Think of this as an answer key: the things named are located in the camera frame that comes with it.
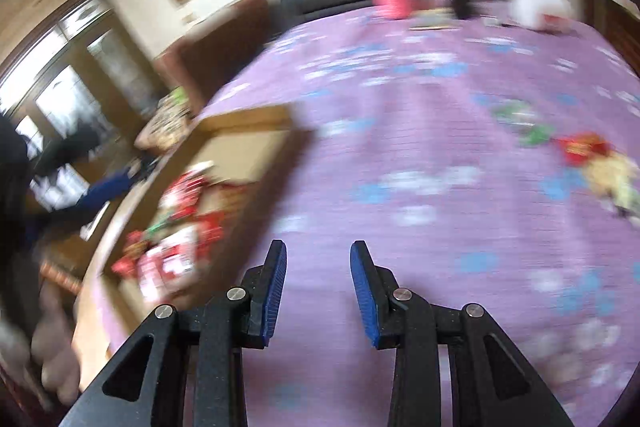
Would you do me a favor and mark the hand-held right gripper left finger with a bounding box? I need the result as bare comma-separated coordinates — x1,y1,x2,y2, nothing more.
60,239,289,427

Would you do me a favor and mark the brown chair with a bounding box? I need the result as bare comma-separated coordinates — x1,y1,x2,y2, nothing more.
154,0,274,118

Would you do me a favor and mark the wooden cabinet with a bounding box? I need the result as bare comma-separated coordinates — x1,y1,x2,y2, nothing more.
589,0,640,78

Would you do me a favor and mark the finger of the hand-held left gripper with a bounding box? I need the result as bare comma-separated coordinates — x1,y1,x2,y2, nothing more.
75,169,148,214

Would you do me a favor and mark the green candy packet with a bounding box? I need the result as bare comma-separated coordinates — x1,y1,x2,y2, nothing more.
519,126,557,146

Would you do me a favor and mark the white plastic jar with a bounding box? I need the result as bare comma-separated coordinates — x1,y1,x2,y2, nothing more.
504,0,574,33

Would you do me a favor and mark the green clear snack packet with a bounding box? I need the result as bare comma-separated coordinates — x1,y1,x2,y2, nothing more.
492,103,539,126

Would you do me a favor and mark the heap of mixed snack packets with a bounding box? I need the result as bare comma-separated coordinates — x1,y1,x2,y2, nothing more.
111,161,225,304

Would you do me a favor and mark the wooden framed glass door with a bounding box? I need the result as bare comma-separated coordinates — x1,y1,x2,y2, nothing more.
0,0,167,219

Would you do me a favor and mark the red packet with yellow label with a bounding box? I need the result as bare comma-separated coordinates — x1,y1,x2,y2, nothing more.
556,133,614,166

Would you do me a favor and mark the white and green small packet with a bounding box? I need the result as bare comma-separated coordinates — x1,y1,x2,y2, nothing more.
604,194,640,220

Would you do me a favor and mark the black cup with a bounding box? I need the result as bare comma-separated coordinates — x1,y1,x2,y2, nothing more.
449,0,482,20

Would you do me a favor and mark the heap of small clutter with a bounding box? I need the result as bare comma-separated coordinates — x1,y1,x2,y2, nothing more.
136,88,194,154

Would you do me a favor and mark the person's left hand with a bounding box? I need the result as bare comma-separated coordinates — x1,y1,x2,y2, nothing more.
31,279,84,408

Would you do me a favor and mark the brown cardboard box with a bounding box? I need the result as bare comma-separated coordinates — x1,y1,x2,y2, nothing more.
74,104,314,390

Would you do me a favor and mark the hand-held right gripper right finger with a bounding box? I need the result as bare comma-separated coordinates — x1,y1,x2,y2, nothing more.
349,240,576,427

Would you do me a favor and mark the purple floral tablecloth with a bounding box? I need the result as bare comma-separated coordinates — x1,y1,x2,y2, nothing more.
100,0,640,427

